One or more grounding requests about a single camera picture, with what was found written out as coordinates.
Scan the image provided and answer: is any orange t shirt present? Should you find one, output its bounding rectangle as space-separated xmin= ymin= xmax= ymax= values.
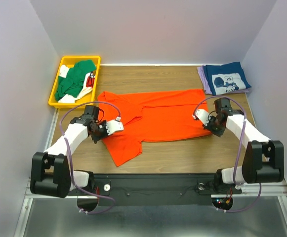
xmin=97 ymin=89 xmax=211 ymax=166

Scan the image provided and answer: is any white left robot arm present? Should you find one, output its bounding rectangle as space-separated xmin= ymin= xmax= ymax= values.
xmin=30 ymin=105 xmax=108 ymax=198

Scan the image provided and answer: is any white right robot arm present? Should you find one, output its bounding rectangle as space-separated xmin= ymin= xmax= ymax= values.
xmin=194 ymin=98 xmax=285 ymax=193

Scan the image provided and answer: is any white printed t shirt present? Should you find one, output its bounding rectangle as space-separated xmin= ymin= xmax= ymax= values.
xmin=58 ymin=72 xmax=95 ymax=103

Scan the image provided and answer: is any folded navy printed t shirt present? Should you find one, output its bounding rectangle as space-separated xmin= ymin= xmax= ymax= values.
xmin=203 ymin=62 xmax=251 ymax=95

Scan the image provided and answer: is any green t shirt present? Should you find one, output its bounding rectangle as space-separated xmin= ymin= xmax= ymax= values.
xmin=55 ymin=60 xmax=96 ymax=102

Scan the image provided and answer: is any folded lavender t shirt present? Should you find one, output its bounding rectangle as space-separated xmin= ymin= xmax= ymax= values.
xmin=197 ymin=66 xmax=249 ymax=95

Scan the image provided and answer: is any yellow plastic bin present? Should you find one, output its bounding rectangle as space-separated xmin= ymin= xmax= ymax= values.
xmin=48 ymin=55 xmax=101 ymax=109

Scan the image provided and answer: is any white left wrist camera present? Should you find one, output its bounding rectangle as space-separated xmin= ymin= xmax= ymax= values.
xmin=105 ymin=117 xmax=124 ymax=136

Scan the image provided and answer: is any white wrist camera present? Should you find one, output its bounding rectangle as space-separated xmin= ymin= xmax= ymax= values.
xmin=105 ymin=117 xmax=124 ymax=136
xmin=192 ymin=109 xmax=211 ymax=126

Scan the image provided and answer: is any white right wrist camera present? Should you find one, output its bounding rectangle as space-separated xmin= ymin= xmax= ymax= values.
xmin=192 ymin=109 xmax=211 ymax=126

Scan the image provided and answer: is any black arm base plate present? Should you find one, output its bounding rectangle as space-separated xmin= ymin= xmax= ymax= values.
xmin=85 ymin=173 xmax=242 ymax=206

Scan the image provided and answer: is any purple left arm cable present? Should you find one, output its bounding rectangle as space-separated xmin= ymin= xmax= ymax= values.
xmin=59 ymin=101 xmax=122 ymax=215

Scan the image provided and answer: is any aluminium frame rail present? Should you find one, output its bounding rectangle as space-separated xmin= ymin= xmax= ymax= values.
xmin=14 ymin=108 xmax=287 ymax=237

